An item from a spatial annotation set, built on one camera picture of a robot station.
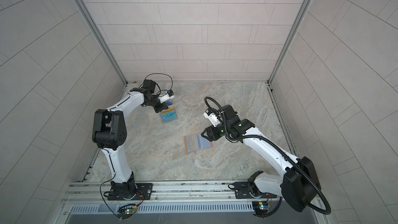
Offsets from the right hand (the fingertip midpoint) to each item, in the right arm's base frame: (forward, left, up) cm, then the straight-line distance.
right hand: (205, 134), depth 76 cm
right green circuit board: (-30, -23, -15) cm, 40 cm away
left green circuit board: (-27, +36, -11) cm, 46 cm away
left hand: (+25, +22, -5) cm, 34 cm away
